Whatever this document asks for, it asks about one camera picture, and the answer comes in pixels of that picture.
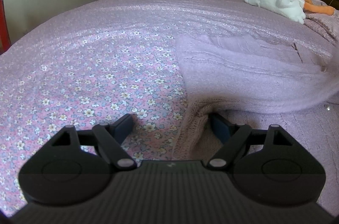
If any white plush toy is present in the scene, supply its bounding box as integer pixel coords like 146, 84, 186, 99
244, 0, 306, 24

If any pink floral bedspread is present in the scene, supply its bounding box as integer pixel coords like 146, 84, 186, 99
1, 0, 338, 215

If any pink knitted cardigan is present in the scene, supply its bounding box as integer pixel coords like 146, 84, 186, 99
173, 35, 338, 215

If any red object at left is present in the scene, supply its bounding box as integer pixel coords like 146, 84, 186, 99
0, 0, 11, 54

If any pink quilted blanket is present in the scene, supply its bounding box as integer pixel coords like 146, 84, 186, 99
304, 9, 338, 46

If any orange plush toy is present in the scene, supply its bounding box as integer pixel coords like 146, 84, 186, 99
303, 0, 335, 15

